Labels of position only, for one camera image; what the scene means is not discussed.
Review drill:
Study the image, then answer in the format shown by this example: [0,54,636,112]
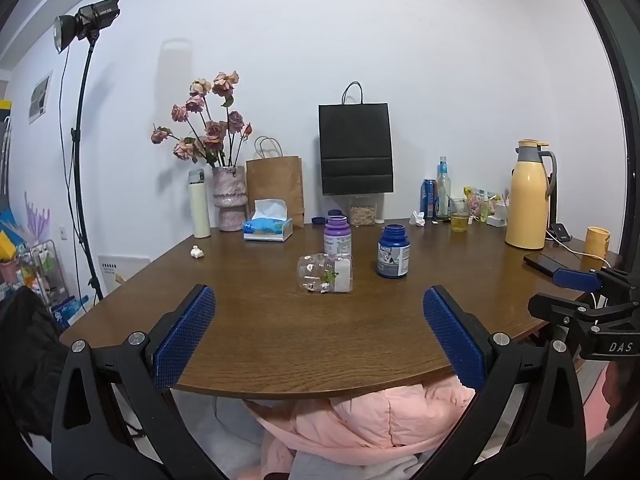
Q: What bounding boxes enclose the yellow mug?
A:
[585,226,612,259]

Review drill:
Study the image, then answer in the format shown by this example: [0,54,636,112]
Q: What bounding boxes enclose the yellow thermos jug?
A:
[504,139,558,250]

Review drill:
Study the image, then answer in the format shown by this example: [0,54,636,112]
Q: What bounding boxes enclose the clear glass bottle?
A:
[436,156,452,220]

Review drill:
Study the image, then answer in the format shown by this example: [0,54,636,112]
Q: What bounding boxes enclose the dark cloth on chair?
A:
[0,285,71,436]

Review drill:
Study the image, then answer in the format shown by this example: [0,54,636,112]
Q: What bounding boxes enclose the pink ceramic vase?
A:
[212,165,248,233]

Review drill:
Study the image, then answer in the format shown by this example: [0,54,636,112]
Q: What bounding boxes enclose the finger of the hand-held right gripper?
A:
[528,293,604,333]
[552,266,640,295]

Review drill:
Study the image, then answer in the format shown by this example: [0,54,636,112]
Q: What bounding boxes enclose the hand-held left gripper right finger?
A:
[414,285,589,480]

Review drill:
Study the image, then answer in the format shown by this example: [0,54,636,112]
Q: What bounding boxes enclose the white wire rack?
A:
[20,240,71,321]

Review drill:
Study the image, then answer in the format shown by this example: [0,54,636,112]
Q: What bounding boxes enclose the wall picture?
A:
[28,71,54,125]

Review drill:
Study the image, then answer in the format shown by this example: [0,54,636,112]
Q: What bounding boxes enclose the white thermos flask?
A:
[188,169,212,239]

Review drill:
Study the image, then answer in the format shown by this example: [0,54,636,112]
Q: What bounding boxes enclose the dried pink roses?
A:
[151,71,254,169]

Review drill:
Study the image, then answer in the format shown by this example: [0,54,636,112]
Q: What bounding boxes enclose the purple supplement bottle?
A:
[323,215,353,257]

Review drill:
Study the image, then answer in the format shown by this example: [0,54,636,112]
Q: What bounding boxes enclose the blue supplement bottle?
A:
[376,224,412,280]

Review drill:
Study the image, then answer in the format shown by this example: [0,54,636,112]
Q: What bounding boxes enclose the white board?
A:
[97,254,152,292]

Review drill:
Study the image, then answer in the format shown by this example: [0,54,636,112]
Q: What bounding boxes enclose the colourful snack packets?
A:
[463,186,503,223]

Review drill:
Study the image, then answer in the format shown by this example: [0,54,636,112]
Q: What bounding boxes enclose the black studio light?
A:
[53,0,124,55]

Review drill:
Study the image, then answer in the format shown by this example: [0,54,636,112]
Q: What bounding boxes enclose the black light stand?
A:
[59,40,106,306]

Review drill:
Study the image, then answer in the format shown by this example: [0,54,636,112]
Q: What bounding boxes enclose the clear snack container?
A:
[348,194,385,227]

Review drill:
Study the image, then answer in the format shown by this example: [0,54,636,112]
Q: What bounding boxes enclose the brown paper bag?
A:
[245,136,306,230]

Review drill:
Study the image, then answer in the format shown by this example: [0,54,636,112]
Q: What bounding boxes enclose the blue soda can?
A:
[420,178,440,219]

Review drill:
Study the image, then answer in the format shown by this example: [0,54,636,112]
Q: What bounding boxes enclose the pink padded jacket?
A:
[243,376,477,480]

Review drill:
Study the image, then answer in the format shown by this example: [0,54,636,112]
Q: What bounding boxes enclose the blue tissue box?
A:
[242,199,294,243]

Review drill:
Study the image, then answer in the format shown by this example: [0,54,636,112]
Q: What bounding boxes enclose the glass of yellow drink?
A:
[450,198,471,233]

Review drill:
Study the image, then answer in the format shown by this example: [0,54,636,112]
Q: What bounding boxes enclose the white charging cable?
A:
[545,230,613,311]

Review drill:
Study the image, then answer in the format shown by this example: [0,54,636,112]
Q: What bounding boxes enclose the black smartphone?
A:
[523,252,572,278]

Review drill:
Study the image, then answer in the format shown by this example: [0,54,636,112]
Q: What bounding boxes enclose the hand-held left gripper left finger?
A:
[51,284,232,480]

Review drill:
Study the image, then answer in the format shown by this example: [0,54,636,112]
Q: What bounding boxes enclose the black paper bag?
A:
[318,81,395,197]

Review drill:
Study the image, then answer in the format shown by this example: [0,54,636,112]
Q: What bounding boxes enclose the clear jar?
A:
[297,253,354,294]

